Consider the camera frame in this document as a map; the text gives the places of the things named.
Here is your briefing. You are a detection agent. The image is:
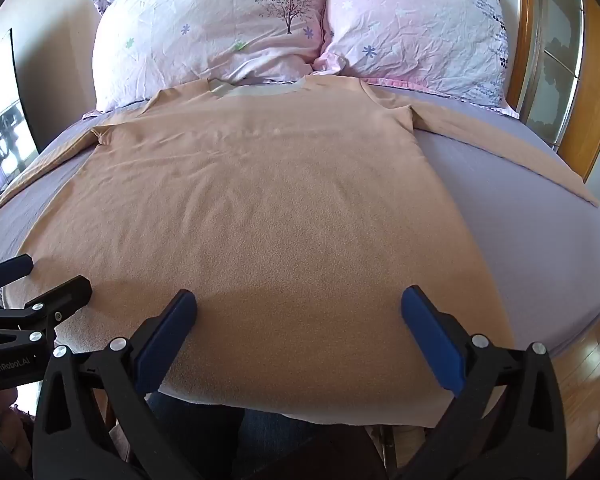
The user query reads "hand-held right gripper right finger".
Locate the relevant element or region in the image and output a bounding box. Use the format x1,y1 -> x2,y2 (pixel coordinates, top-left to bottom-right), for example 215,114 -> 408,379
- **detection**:
399,285 -> 567,480

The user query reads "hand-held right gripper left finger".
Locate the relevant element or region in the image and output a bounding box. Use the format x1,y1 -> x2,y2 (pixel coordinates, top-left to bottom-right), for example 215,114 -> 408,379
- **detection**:
32,289 -> 199,480

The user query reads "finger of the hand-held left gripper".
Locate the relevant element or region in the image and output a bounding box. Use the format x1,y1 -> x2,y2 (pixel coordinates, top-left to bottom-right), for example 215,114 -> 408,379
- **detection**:
0,254 -> 35,293
0,275 -> 93,349

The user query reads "beige long-sleeved shirt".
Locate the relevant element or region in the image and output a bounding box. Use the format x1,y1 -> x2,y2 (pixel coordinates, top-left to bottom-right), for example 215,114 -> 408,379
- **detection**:
0,73 -> 600,426

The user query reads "bed with lilac sheet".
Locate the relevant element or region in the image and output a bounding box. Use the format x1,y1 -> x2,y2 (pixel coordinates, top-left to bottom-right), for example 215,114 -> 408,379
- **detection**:
0,82 -> 600,426

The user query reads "wooden headboard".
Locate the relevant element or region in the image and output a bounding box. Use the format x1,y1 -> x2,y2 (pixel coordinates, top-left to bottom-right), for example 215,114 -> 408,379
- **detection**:
506,0 -> 600,184

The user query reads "pink floral pillow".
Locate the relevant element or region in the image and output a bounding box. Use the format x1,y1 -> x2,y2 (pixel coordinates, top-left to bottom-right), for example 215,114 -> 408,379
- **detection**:
312,0 -> 521,120

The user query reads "white floral pillow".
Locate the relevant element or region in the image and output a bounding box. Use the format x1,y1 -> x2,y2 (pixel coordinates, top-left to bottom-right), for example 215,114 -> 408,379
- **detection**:
83,0 -> 328,120

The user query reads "mirrored wardrobe door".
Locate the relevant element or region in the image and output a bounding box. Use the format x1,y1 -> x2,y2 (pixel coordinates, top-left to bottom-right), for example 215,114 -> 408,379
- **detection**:
525,0 -> 587,149

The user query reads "window with dark frame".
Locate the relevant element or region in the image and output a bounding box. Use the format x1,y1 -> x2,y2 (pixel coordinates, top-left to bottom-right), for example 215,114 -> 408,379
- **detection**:
0,28 -> 40,221

